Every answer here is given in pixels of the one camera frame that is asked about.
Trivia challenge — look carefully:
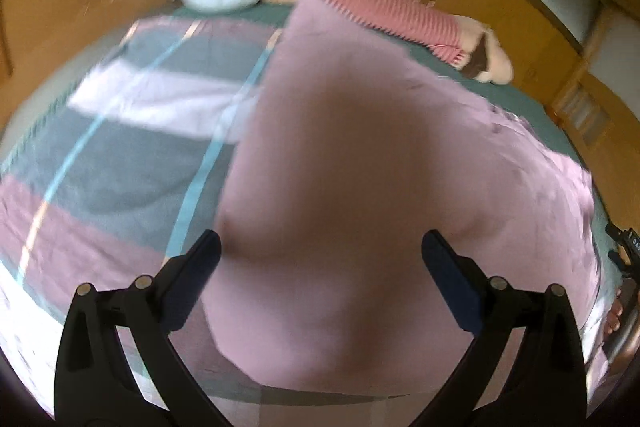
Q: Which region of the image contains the wooden shelf with glass panels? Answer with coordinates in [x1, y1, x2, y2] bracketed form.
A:
[546, 72, 612, 161]

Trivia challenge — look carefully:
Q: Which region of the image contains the pink jacket with black trim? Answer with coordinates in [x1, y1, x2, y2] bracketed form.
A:
[202, 0, 599, 395]

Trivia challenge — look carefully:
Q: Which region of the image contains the plush doll with striped shirt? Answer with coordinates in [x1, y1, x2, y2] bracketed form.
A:
[264, 0, 514, 86]

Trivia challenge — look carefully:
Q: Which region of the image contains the striped grey pink bedsheet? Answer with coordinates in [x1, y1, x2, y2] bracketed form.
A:
[0, 1, 609, 413]

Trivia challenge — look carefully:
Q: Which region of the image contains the person's right hand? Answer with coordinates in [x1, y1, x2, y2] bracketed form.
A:
[603, 286, 624, 340]

